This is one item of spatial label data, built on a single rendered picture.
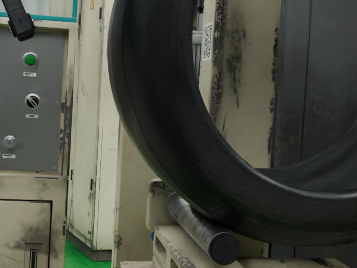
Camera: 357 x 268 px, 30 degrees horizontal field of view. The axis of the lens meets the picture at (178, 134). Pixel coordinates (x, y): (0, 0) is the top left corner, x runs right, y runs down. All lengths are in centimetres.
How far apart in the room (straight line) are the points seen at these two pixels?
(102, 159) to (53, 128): 274
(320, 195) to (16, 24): 49
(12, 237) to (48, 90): 36
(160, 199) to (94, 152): 318
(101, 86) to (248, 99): 310
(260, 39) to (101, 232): 328
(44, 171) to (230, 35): 62
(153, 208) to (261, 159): 23
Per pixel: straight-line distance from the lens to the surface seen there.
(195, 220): 105
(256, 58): 131
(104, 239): 448
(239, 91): 129
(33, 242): 164
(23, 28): 97
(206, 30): 137
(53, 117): 165
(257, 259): 131
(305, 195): 94
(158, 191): 125
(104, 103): 436
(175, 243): 111
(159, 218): 126
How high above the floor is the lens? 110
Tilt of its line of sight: 3 degrees down
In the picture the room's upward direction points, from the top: 3 degrees clockwise
